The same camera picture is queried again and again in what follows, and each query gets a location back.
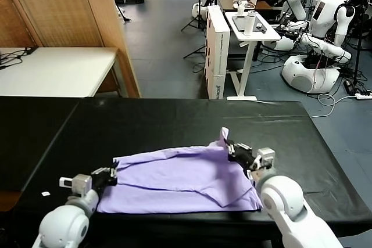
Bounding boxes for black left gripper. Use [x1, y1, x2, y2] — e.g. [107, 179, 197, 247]
[91, 167, 119, 195]

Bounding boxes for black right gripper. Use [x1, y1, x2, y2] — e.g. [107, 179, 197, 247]
[224, 140, 258, 172]

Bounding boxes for lavender short-sleeve t-shirt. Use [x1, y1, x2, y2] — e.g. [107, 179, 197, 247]
[96, 127, 264, 211]

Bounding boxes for white rounded robot base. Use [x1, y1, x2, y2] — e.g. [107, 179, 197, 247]
[191, 3, 208, 18]

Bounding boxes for large black table cover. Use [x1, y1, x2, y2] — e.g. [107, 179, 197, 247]
[11, 97, 372, 248]

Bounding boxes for tall white cardboard box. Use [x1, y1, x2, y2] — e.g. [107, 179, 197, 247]
[203, 5, 231, 100]

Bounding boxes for white standing desk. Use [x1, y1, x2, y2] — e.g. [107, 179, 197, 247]
[224, 11, 282, 101]

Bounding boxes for white rectangular table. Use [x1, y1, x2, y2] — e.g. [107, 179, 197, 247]
[0, 46, 128, 98]

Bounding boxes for white insulated bottle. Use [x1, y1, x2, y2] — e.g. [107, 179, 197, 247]
[243, 10, 257, 36]

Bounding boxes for grey tablet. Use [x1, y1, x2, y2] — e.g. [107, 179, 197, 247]
[231, 15, 248, 32]

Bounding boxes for black floor power adapter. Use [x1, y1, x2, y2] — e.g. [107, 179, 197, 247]
[342, 80, 356, 95]

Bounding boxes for white cup-shaped desk device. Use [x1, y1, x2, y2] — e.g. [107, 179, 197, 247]
[232, 0, 256, 16]

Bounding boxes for black monitor tripod stand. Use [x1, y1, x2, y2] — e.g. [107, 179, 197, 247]
[180, 0, 221, 33]

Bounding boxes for brown wooden desk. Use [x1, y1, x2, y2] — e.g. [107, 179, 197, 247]
[217, 0, 284, 13]

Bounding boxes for white humanoid robot on base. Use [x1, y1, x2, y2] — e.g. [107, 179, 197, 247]
[280, 0, 357, 95]

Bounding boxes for tall black tripod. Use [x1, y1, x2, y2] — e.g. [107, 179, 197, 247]
[344, 0, 369, 86]

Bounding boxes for wooden folding screen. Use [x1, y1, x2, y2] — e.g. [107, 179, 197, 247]
[0, 0, 142, 99]

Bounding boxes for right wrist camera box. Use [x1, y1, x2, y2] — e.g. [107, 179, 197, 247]
[252, 148, 276, 171]

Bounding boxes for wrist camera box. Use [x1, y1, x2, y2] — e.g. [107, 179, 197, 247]
[59, 174, 93, 196]
[252, 148, 276, 171]

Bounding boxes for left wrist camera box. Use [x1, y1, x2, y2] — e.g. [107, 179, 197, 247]
[59, 174, 93, 196]

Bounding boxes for white floor cable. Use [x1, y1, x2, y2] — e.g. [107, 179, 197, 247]
[310, 93, 357, 118]

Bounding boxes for black cables with adapter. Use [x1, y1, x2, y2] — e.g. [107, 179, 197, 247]
[0, 46, 38, 70]

